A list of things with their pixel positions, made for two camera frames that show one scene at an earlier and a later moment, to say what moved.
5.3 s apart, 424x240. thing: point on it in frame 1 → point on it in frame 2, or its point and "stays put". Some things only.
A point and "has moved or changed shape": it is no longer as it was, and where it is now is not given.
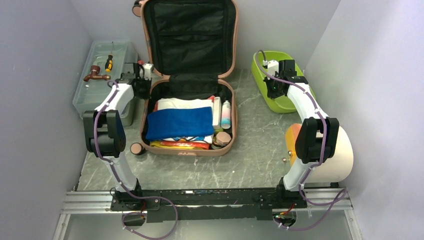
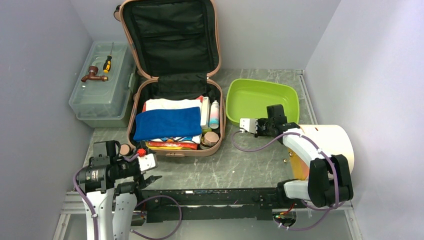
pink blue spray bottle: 225,122 → 214,115
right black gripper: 271,94 → 258,133
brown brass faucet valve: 94,71 stays put
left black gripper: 145,95 → 139,177
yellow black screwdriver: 108,62 stays put
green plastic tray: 283,104 → 248,98
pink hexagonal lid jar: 222,138 → 210,138
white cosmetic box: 217,113 → 205,124
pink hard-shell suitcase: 191,46 has moved or changed shape
